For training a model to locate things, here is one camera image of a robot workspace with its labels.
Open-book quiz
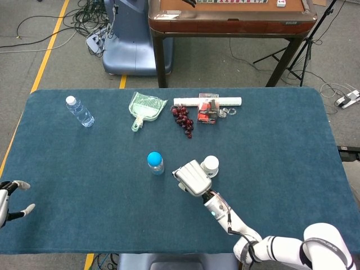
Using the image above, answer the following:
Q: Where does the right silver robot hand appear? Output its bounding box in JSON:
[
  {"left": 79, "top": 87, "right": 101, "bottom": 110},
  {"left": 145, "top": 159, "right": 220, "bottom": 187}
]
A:
[{"left": 172, "top": 159, "right": 213, "bottom": 197}]

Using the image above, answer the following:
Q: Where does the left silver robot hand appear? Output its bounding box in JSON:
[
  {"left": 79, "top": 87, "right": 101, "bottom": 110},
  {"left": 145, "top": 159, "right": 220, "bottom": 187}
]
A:
[{"left": 0, "top": 180, "right": 36, "bottom": 228}]

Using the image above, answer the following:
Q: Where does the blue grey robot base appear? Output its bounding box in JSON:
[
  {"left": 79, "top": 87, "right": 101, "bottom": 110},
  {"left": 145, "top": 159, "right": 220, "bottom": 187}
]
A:
[{"left": 102, "top": 0, "right": 174, "bottom": 76}]

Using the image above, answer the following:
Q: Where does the white round jar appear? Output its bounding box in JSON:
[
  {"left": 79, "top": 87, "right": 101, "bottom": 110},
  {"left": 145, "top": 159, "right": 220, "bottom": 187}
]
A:
[{"left": 200, "top": 155, "right": 220, "bottom": 179}]

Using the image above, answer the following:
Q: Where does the blue-capped clear bottle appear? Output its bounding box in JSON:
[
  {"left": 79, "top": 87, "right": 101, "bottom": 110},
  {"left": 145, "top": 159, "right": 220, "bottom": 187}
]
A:
[{"left": 147, "top": 151, "right": 165, "bottom": 176}]

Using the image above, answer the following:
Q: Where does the dark red grape bunch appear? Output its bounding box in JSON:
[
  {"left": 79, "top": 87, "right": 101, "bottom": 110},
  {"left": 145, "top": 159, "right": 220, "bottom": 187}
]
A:
[{"left": 172, "top": 104, "right": 195, "bottom": 139}]

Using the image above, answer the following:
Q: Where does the red black coffee box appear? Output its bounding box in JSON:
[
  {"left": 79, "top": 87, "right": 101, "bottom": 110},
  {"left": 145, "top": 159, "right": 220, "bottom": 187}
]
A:
[{"left": 197, "top": 93, "right": 219, "bottom": 125}]

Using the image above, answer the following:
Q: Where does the clear plastic trinket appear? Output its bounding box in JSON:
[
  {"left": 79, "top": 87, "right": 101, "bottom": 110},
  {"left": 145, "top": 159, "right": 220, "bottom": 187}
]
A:
[{"left": 218, "top": 107, "right": 237, "bottom": 119}]

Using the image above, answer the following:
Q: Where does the white rolled tube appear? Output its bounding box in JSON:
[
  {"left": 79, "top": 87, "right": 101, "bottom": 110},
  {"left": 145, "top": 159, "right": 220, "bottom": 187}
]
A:
[{"left": 173, "top": 97, "right": 243, "bottom": 108}]

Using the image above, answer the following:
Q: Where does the light green dustpan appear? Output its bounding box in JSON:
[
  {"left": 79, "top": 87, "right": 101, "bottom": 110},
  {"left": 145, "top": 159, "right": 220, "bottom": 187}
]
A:
[{"left": 128, "top": 91, "right": 167, "bottom": 133}]

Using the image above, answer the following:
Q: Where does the blue table cloth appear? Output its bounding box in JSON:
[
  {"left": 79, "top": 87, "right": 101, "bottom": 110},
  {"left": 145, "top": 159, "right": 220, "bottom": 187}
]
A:
[{"left": 0, "top": 87, "right": 360, "bottom": 255}]

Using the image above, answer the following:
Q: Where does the grey blue robot torso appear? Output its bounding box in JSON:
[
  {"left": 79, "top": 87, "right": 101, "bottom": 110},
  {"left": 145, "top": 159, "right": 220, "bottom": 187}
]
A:
[{"left": 116, "top": 253, "right": 240, "bottom": 270}]

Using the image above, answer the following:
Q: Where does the clear water bottle white cap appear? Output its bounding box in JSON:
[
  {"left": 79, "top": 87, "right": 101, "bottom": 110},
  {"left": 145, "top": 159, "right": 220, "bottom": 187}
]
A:
[{"left": 65, "top": 95, "right": 95, "bottom": 128}]

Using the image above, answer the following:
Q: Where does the black metal table foot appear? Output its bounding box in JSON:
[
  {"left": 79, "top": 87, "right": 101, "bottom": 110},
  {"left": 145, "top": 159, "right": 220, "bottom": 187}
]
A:
[{"left": 337, "top": 145, "right": 360, "bottom": 162}]

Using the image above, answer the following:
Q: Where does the brown mahjong table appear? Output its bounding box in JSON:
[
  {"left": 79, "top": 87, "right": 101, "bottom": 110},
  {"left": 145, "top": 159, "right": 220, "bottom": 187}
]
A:
[{"left": 148, "top": 0, "right": 318, "bottom": 88}]

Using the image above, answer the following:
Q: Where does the white power strip with plugs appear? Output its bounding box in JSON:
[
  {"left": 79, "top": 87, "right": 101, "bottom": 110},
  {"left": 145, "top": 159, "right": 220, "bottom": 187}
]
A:
[{"left": 85, "top": 26, "right": 109, "bottom": 55}]

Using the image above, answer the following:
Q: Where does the white power strip black plug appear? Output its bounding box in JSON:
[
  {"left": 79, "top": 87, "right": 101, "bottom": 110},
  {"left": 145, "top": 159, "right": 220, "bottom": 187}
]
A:
[{"left": 334, "top": 89, "right": 360, "bottom": 109}]

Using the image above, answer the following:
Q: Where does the row of mahjong tiles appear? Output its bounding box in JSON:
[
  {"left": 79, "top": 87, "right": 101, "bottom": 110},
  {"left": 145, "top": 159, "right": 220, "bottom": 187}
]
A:
[{"left": 196, "top": 0, "right": 268, "bottom": 5}]

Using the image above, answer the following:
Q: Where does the black tripod stand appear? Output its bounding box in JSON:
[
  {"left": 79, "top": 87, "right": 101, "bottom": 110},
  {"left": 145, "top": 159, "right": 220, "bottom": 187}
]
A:
[{"left": 253, "top": 0, "right": 338, "bottom": 87}]

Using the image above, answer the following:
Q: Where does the white coiled cable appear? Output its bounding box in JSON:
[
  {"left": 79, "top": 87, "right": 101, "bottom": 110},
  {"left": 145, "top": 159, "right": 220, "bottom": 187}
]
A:
[{"left": 319, "top": 82, "right": 360, "bottom": 99}]

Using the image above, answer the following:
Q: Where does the long black floor cable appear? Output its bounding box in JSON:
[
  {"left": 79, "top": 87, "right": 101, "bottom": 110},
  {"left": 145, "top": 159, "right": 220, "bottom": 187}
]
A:
[{"left": 0, "top": 15, "right": 77, "bottom": 49}]

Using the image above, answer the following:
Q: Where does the black cable tangle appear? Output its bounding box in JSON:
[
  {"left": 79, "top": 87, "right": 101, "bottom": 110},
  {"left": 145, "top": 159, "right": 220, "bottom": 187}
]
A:
[{"left": 63, "top": 0, "right": 113, "bottom": 59}]

